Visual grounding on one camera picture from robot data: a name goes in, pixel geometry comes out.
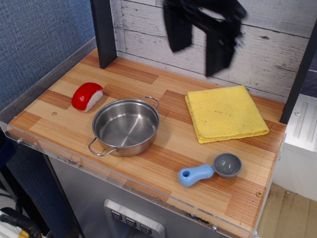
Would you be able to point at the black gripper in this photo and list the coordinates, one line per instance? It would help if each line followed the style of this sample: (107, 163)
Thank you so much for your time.
(219, 19)

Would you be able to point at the blue handled grey spoon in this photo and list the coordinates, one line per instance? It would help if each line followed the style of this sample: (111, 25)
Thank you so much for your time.
(226, 165)

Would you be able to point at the stainless steel pot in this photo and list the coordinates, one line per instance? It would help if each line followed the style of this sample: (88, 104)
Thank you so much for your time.
(125, 127)

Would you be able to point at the folded yellow cloth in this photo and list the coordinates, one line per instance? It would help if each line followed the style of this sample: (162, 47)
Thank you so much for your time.
(224, 113)

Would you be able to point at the white grooved block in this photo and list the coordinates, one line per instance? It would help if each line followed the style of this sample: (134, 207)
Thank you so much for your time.
(301, 129)

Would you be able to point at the clear acrylic table guard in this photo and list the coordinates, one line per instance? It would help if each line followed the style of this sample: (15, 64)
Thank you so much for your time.
(44, 119)

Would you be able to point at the silver dispenser button panel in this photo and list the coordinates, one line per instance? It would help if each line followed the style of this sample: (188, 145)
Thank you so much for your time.
(138, 221)

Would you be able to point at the dark grey left post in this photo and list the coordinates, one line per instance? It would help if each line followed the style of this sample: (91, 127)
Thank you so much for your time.
(104, 31)

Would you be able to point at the dark grey post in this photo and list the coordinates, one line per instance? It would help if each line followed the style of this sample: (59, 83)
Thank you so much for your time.
(104, 31)
(300, 77)

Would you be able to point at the dark grey right post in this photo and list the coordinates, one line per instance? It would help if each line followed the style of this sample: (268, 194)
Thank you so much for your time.
(300, 77)

